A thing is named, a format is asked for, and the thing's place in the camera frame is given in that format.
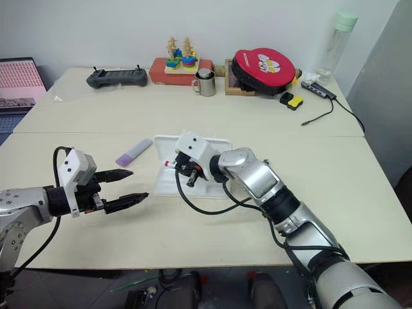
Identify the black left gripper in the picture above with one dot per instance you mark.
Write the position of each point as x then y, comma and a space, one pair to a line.
91, 198

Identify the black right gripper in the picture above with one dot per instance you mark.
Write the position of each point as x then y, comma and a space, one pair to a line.
190, 165

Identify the red marker with white end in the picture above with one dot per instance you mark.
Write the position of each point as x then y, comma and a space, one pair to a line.
169, 163

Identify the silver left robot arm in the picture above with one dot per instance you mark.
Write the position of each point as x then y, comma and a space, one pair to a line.
22, 206

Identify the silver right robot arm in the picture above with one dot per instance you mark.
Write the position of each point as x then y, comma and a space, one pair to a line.
257, 180

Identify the white plastic pencil case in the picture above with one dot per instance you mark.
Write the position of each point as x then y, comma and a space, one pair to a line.
167, 183

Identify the purple marker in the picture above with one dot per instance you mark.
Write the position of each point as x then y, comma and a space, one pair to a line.
133, 152

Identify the red black round case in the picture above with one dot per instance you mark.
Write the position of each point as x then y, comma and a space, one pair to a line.
264, 66

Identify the stainless steel mug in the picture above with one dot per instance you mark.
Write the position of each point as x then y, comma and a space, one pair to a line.
206, 84

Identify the thin green stick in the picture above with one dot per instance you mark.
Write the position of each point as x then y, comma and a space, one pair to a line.
135, 282

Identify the brown wooden tray box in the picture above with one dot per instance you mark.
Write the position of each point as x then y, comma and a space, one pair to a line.
231, 85

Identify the red cardboard box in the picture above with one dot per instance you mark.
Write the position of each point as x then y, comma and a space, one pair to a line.
157, 72

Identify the wooden colourful stacking toy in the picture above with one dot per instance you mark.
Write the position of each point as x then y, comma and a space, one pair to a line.
181, 59

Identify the black handheld remote controller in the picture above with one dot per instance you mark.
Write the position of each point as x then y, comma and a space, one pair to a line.
117, 77

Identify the dark rounded shape under table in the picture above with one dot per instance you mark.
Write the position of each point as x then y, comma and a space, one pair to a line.
267, 291
180, 289

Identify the small black box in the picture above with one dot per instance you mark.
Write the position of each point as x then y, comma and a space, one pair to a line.
284, 97

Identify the yellow black eraser block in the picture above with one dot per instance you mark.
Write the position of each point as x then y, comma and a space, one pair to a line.
295, 102

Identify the laptop with pink screen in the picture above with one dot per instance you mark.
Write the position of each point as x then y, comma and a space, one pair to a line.
17, 80

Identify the grey usb hub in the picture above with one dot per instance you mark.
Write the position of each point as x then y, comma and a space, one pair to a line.
318, 89

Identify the crumpled white tissue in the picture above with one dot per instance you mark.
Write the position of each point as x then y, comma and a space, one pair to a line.
310, 76

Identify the clear bottle with green lid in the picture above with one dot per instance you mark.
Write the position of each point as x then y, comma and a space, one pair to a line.
338, 48

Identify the dark chair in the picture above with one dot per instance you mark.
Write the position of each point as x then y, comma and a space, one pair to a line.
405, 193

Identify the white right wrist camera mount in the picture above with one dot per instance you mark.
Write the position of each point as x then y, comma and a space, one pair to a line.
198, 148

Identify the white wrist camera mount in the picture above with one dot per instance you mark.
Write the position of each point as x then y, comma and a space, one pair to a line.
72, 167
198, 148

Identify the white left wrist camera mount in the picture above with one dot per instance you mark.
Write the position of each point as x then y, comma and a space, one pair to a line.
72, 167

